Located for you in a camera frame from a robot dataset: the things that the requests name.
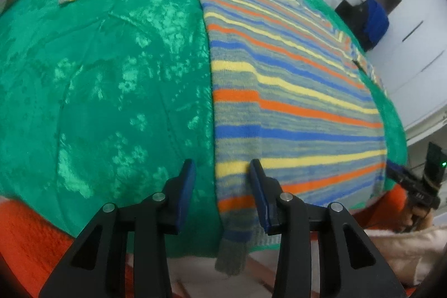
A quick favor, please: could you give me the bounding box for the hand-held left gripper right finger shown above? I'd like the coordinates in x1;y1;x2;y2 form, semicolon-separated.
247;159;407;298

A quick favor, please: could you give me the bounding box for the cream cloth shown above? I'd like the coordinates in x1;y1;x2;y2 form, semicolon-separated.
363;224;447;289

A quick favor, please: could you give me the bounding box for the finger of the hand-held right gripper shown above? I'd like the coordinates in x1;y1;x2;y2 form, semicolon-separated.
386;160;425;189

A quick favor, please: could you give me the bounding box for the person's orange sweater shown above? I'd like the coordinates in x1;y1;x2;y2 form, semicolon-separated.
0;199;135;298

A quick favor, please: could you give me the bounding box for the black bag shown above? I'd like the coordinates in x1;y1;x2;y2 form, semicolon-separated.
334;0;376;52

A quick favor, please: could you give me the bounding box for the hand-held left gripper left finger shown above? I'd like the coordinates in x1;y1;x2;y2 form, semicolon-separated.
38;159;197;298

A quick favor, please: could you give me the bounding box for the blue cloth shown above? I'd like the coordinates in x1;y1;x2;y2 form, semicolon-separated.
363;0;390;51

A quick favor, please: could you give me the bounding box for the person's right hand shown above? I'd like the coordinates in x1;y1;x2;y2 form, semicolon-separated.
401;204;434;233

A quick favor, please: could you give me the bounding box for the green floral blanket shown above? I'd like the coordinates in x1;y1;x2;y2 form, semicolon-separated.
0;0;408;257

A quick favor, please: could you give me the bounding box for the striped knit sweater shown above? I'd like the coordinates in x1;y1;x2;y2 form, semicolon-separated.
59;0;389;276

